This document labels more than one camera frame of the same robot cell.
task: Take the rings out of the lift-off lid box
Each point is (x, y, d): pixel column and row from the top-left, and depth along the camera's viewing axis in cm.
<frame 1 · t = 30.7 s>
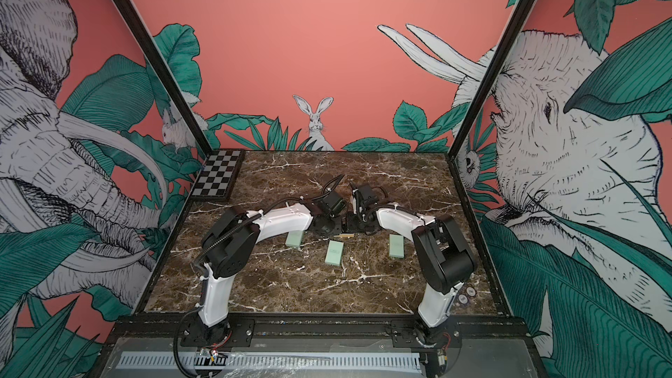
left hand: (340, 225, 95), fingers open
right hand: (344, 222, 93), fingers closed
mint green closed box: (334, 253, 89), point 3 cm above the table
black white checkerboard: (218, 176, 111), point 3 cm above the table

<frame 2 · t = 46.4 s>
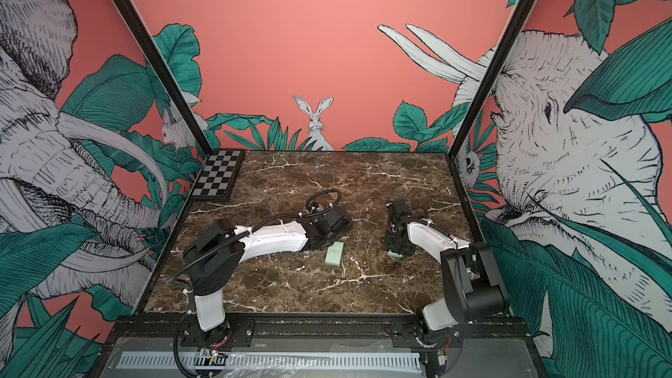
left hand: (345, 225, 90), fingers open
right hand: (390, 242, 92), fingers open
the named things where they were.

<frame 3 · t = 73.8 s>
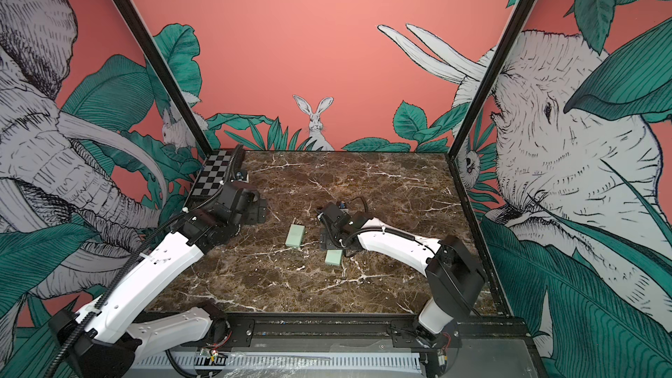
left hand: (247, 199, 76), fingers open
right hand: (331, 237, 85), fingers open
mint green box: (296, 235, 94), point 2 cm above the table
the other named things where they were.

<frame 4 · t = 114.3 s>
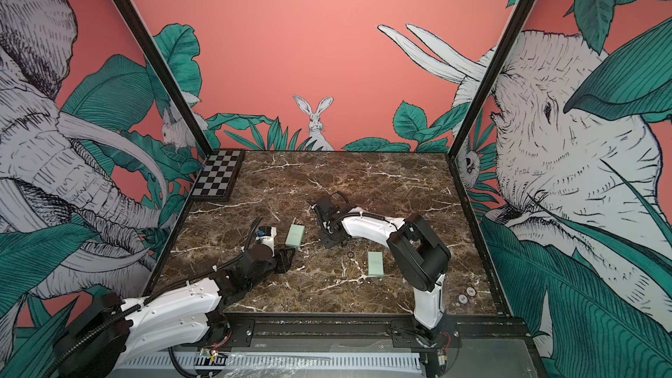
left hand: (293, 247, 85), fingers open
right hand: (327, 234, 92), fingers closed
mint box lid: (375, 262, 90), on the table
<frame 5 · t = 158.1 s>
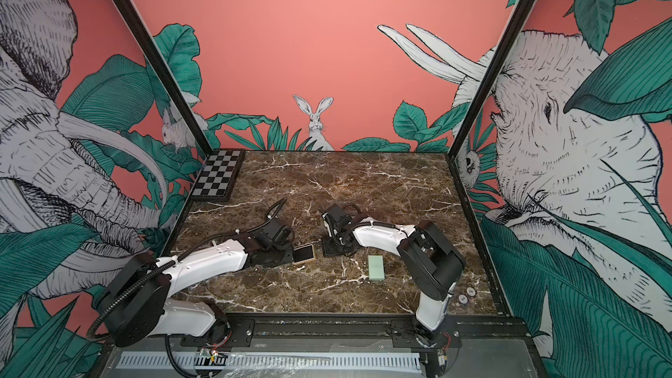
left hand: (295, 251, 87), fingers open
right hand: (322, 248, 88), fingers closed
